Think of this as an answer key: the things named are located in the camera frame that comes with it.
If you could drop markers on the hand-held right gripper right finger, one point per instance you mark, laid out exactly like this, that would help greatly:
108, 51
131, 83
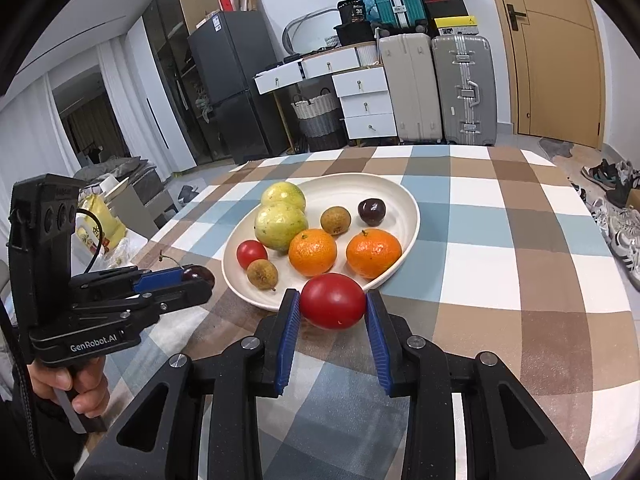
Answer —
377, 340

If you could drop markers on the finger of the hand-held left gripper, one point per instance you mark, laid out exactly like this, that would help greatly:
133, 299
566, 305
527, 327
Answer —
160, 280
185, 293

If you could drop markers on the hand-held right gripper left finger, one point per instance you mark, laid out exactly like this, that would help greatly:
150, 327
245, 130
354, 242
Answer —
290, 340

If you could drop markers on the dark cherry with stem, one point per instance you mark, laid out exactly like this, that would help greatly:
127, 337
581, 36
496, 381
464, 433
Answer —
197, 274

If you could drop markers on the red cherry tomato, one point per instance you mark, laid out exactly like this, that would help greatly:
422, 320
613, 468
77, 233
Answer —
251, 254
332, 301

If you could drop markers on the orange mandarin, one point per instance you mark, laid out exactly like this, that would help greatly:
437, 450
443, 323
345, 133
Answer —
312, 252
374, 254

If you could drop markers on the yellow-green guava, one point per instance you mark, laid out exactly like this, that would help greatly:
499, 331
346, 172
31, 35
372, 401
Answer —
280, 227
282, 194

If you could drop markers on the dark purple plum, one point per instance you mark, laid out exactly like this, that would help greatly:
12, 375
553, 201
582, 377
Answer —
371, 211

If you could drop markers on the cream round plate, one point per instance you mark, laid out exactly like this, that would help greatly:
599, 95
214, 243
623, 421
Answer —
340, 190

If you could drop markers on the person's left forearm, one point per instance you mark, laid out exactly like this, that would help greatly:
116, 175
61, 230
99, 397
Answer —
45, 445

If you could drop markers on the person's left hand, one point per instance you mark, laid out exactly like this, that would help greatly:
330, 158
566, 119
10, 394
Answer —
47, 379

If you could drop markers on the brown longan with stem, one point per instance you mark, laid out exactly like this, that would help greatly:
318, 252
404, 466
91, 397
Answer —
260, 274

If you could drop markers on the yellow snack bag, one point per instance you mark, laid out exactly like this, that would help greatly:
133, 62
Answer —
102, 215

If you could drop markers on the open cardboard box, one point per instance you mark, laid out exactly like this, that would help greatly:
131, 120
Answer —
127, 197

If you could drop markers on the black slippers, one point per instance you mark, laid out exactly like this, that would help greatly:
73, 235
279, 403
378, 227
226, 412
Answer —
188, 194

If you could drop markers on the grey cushion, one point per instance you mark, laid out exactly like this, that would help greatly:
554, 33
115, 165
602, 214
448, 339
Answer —
112, 167

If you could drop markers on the checkered tablecloth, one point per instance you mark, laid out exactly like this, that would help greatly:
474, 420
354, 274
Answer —
500, 260

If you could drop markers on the white curtain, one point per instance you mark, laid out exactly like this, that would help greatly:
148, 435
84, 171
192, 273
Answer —
122, 100

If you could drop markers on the dark glass cabinet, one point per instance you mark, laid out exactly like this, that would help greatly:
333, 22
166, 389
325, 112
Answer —
170, 85

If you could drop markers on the grey white woven basket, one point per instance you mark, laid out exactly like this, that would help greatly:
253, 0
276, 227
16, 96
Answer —
317, 117

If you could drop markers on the black refrigerator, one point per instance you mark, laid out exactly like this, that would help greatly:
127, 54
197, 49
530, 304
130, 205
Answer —
235, 60

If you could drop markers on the beige suitcase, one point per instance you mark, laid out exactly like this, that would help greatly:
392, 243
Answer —
407, 85

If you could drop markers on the white desk with drawers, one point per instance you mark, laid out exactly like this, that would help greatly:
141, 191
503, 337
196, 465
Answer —
362, 82

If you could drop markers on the grey door mat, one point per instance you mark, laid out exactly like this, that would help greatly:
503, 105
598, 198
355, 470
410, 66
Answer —
556, 147

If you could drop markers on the pile of shoes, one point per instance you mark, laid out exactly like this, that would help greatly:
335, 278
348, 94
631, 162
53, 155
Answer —
615, 220

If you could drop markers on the silver suitcase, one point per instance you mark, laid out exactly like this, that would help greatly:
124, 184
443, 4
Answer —
462, 85

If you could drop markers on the white pleated filter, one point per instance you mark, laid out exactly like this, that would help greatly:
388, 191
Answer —
369, 54

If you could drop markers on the white perforated basket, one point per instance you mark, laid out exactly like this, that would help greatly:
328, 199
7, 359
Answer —
331, 41

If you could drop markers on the black storage box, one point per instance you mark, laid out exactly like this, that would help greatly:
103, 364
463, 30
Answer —
355, 34

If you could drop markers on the yellow box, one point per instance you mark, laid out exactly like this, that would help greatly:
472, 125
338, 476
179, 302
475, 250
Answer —
455, 26

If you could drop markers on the black jar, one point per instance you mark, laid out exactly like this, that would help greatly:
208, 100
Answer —
355, 11

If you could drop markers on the wooden door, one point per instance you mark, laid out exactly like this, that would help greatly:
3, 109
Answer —
560, 60

